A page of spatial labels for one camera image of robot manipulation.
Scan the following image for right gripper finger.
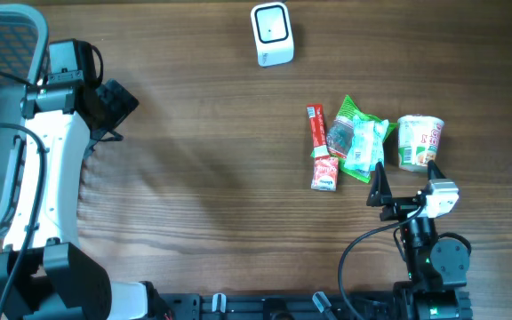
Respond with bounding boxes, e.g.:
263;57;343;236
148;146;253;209
426;160;445;191
366;162;393;207

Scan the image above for cup noodles container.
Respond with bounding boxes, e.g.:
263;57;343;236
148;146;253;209
398;115;444;172

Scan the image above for teal candy bag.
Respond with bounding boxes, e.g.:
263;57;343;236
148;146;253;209
344;116;389;172

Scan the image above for red orange snack packet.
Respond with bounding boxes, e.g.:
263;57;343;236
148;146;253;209
311;156;339;191

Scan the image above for green gummy candy bag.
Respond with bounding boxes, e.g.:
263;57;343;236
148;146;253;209
326;95;381;183

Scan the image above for red chocolate bar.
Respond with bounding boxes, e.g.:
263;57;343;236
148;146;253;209
307;104;330;159

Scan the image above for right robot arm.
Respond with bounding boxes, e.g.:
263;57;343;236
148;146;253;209
367;161;473;320

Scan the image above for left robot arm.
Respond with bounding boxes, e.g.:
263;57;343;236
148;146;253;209
0;39;153;319

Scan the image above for white barcode scanner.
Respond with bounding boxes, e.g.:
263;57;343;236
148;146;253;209
250;2;295;68

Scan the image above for grey plastic shopping basket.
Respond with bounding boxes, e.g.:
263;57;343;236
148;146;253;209
0;4;49;237

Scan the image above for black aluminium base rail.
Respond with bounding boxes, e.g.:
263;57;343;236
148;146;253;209
148;291;474;320

